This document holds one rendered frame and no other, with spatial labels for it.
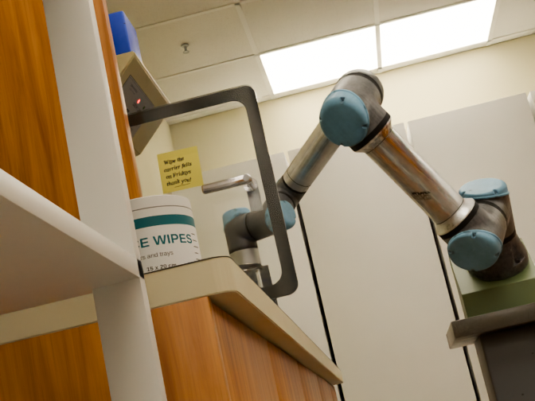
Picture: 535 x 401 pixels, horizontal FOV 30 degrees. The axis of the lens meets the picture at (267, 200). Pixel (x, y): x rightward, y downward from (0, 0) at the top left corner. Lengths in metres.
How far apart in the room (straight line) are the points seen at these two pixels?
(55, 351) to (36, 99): 0.83
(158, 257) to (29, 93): 0.64
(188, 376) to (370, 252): 3.88
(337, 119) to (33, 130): 0.71
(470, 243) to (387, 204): 2.68
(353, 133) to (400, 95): 3.39
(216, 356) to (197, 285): 0.08
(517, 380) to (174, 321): 1.47
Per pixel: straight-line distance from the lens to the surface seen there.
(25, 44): 1.90
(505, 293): 2.48
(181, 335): 1.06
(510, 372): 2.44
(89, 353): 1.09
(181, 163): 1.83
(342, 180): 4.99
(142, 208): 1.33
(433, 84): 5.61
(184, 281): 1.07
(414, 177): 2.26
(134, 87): 1.98
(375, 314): 4.87
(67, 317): 1.10
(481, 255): 2.31
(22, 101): 1.87
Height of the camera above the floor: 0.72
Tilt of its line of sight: 14 degrees up
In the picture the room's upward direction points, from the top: 13 degrees counter-clockwise
